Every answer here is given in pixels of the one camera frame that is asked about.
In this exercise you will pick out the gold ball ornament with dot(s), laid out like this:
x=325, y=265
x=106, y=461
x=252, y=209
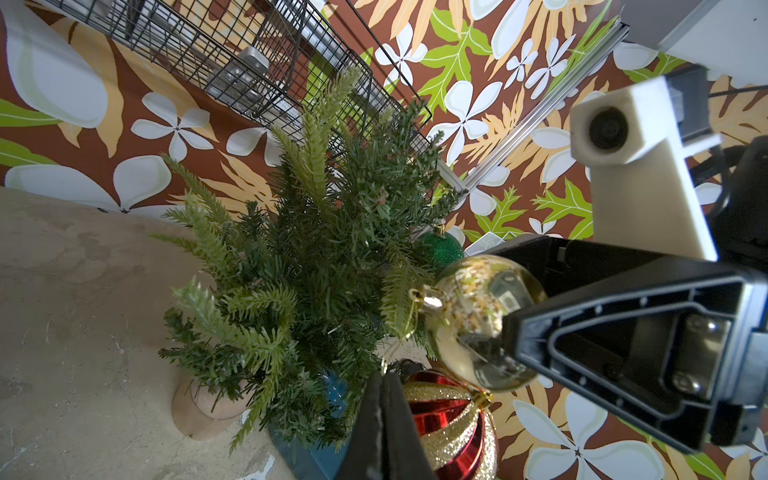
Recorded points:
x=464, y=312

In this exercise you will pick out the small green christmas tree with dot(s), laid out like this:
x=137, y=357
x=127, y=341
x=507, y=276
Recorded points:
x=302, y=295

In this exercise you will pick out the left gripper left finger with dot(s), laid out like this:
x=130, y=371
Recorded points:
x=364, y=459

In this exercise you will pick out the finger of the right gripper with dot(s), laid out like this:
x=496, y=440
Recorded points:
x=676, y=347

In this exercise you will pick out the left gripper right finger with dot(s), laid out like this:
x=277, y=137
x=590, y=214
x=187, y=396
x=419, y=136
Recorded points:
x=404, y=456

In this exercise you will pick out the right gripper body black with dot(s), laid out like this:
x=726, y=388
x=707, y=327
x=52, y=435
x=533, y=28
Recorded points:
x=737, y=221

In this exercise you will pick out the black wire basket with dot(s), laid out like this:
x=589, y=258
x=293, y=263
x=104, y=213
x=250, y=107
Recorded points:
x=265, y=60

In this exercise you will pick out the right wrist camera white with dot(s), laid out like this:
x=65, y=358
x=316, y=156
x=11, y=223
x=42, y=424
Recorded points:
x=635, y=142

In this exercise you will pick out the red gold striped ornament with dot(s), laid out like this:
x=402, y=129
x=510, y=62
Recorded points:
x=455, y=426

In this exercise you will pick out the green glitter ball ornament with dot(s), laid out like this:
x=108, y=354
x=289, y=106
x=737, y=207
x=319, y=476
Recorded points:
x=442, y=249

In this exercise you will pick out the beige tree pot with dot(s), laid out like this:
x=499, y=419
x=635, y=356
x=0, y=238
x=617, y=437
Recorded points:
x=200, y=414

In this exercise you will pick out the teal plastic tray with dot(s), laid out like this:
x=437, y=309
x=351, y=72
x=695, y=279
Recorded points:
x=312, y=450

